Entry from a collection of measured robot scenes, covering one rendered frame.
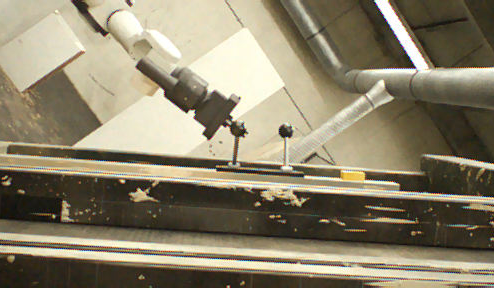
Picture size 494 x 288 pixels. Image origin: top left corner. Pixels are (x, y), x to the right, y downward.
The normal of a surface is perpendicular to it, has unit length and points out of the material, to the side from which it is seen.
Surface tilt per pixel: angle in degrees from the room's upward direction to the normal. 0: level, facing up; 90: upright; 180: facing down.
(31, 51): 90
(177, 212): 90
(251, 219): 90
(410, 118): 90
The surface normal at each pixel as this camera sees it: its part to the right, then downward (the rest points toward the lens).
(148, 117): 0.11, 0.11
